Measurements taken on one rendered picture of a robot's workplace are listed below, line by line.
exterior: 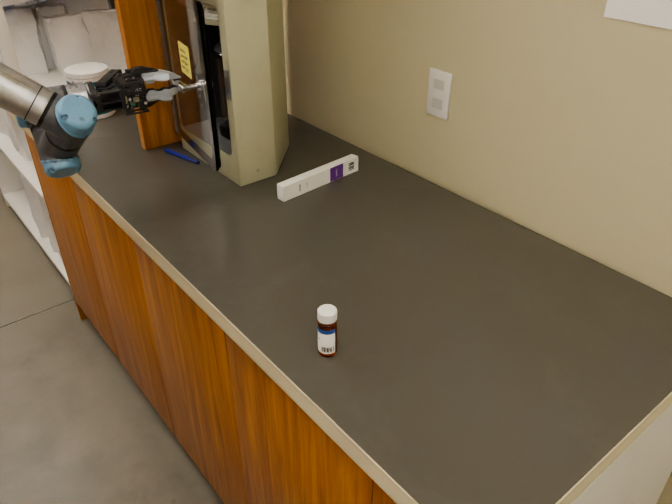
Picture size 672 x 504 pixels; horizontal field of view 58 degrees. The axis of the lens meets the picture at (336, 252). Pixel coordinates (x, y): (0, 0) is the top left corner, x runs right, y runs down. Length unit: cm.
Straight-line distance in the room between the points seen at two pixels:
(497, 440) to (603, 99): 70
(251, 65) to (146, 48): 38
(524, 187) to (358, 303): 52
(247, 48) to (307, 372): 79
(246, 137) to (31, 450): 133
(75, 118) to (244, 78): 42
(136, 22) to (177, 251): 68
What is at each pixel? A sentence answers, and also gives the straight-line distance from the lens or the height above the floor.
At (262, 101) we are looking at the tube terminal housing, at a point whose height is 115.
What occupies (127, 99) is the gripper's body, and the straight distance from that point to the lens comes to 147.
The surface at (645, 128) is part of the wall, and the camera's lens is 128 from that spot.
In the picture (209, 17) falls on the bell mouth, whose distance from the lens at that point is 155.
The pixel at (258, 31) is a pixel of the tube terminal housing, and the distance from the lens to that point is 149.
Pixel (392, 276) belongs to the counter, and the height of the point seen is 94.
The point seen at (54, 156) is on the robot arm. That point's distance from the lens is 139.
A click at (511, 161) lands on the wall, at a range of 146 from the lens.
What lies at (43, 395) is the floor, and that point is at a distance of 251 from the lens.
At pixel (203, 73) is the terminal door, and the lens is 146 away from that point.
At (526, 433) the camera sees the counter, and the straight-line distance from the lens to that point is 97.
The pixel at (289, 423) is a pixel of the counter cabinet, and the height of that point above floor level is 77.
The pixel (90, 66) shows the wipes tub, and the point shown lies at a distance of 215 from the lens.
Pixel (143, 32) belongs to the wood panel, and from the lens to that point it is 177.
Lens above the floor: 165
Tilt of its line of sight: 33 degrees down
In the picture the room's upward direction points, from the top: straight up
